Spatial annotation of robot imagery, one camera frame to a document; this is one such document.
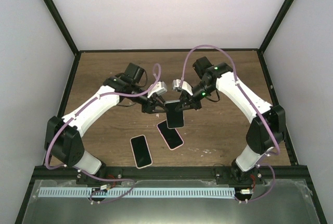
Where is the clear phone case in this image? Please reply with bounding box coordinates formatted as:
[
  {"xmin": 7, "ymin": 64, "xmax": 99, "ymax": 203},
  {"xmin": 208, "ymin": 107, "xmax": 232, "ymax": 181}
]
[{"xmin": 164, "ymin": 99, "xmax": 185, "ymax": 129}]

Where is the phone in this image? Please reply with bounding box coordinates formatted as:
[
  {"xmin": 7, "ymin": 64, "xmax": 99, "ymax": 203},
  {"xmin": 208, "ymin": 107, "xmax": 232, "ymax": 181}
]
[
  {"xmin": 157, "ymin": 120, "xmax": 184, "ymax": 151},
  {"xmin": 130, "ymin": 135, "xmax": 153, "ymax": 169}
]

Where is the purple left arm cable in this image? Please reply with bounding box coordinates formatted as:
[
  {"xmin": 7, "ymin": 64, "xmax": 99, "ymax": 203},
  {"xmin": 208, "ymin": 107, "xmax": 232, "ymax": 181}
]
[{"xmin": 44, "ymin": 64, "xmax": 162, "ymax": 205}]

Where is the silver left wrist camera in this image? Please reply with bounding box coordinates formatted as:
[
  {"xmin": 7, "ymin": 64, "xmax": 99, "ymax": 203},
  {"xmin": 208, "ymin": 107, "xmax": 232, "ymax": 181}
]
[{"xmin": 147, "ymin": 81, "xmax": 168, "ymax": 98}]

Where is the phone in light pink case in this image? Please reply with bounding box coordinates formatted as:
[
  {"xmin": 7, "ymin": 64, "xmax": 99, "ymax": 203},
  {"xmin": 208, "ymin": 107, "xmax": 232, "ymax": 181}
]
[{"xmin": 130, "ymin": 135, "xmax": 153, "ymax": 169}]

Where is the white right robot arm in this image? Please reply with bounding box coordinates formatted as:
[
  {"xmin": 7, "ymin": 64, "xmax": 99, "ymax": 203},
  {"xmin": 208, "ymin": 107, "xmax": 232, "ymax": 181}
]
[{"xmin": 172, "ymin": 57, "xmax": 286, "ymax": 184}]

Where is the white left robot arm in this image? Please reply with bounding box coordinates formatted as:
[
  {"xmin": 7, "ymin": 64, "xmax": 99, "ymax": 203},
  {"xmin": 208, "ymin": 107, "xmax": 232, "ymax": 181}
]
[{"xmin": 45, "ymin": 63, "xmax": 166, "ymax": 184}]

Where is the light blue slotted cable duct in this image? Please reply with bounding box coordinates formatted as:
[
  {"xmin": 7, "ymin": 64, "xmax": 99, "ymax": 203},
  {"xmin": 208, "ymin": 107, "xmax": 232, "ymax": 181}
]
[{"xmin": 38, "ymin": 187, "xmax": 235, "ymax": 198}]

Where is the black aluminium frame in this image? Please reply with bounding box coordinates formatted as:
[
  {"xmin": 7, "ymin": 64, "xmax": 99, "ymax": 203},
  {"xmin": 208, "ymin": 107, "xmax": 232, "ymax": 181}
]
[{"xmin": 15, "ymin": 0, "xmax": 327, "ymax": 224}]

